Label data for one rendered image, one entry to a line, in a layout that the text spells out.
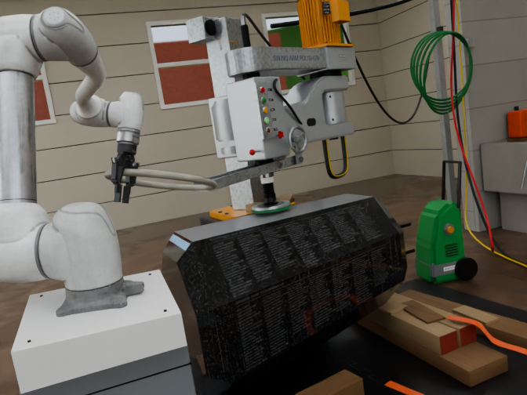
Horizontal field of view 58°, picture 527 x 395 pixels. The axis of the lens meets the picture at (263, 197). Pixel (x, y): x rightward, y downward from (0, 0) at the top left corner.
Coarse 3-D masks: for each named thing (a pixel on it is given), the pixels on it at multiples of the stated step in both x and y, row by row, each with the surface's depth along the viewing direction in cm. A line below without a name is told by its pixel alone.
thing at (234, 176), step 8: (280, 160) 258; (288, 160) 262; (248, 168) 256; (256, 168) 245; (264, 168) 249; (272, 168) 253; (280, 168) 258; (216, 176) 240; (224, 176) 229; (232, 176) 233; (240, 176) 236; (248, 176) 240; (256, 176) 245; (200, 184) 232; (224, 184) 229
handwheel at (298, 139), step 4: (292, 128) 250; (296, 128) 252; (300, 128) 254; (292, 132) 249; (304, 132) 257; (292, 136) 250; (296, 136) 252; (300, 136) 253; (304, 136) 258; (292, 140) 255; (296, 140) 252; (300, 140) 253; (304, 140) 258; (292, 144) 249; (304, 144) 258; (292, 148) 250; (300, 148) 255; (304, 148) 256; (296, 152) 252; (300, 152) 254
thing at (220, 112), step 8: (216, 104) 315; (224, 104) 310; (216, 112) 314; (224, 112) 311; (216, 120) 316; (224, 120) 312; (216, 128) 318; (224, 128) 313; (216, 136) 321; (224, 136) 314; (232, 136) 312
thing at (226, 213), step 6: (294, 204) 323; (216, 210) 344; (222, 210) 340; (228, 210) 336; (234, 210) 331; (240, 210) 328; (210, 216) 344; (216, 216) 331; (222, 216) 321; (228, 216) 311; (234, 216) 307; (240, 216) 306
